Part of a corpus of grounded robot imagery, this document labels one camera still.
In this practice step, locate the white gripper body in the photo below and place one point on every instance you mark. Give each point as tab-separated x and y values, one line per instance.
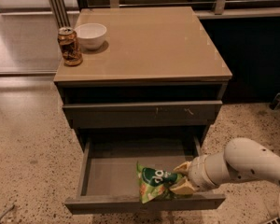
197	173

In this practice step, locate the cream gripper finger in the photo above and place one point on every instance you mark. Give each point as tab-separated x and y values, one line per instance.
183	168
182	187

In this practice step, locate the green rice chip bag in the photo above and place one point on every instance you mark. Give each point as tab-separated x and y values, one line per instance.
155	184

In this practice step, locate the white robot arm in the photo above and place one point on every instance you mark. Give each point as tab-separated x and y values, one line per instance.
242	160

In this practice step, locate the closed grey top drawer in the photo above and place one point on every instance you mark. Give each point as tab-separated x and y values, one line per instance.
142	114

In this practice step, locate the open grey middle drawer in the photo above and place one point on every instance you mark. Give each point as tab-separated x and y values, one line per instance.
109	184

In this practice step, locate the grey drawer cabinet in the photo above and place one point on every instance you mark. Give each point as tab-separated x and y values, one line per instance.
155	54

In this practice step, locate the white ceramic bowl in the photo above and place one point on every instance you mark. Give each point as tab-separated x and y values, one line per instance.
91	35

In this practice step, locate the brown soda can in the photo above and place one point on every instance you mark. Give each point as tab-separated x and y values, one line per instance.
67	39

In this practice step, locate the grey metal rod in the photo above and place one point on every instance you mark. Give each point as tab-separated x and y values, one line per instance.
6	211

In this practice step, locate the small grey floor bracket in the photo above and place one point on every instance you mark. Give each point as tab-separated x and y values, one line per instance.
275	102

